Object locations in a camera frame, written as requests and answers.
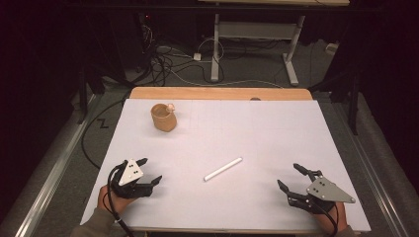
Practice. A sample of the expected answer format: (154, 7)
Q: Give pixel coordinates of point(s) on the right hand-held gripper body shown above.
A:
(324, 192)

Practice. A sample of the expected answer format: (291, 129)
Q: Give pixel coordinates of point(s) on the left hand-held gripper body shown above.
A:
(131, 173)

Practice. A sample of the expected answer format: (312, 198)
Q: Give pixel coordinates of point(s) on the person's right hand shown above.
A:
(339, 217)

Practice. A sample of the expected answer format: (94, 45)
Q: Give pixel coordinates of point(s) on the person's left hand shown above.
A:
(113, 201)

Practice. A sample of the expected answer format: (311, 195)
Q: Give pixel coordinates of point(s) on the tan ceramic cup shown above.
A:
(163, 120)

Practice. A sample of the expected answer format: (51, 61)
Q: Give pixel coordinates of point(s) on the white straw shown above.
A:
(223, 169)

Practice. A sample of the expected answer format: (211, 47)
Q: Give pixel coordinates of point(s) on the white table sheet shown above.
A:
(230, 138)

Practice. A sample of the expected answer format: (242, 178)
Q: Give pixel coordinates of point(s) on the black metal stand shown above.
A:
(82, 98)
(354, 105)

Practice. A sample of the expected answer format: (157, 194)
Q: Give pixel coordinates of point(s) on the white power adapter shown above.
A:
(197, 56)

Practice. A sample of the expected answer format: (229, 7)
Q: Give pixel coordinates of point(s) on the white box on floor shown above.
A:
(331, 48)

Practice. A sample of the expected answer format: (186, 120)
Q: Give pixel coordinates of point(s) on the grey metal rail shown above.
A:
(372, 171)
(49, 177)

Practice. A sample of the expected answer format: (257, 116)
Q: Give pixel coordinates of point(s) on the white metal desk frame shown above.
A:
(255, 30)

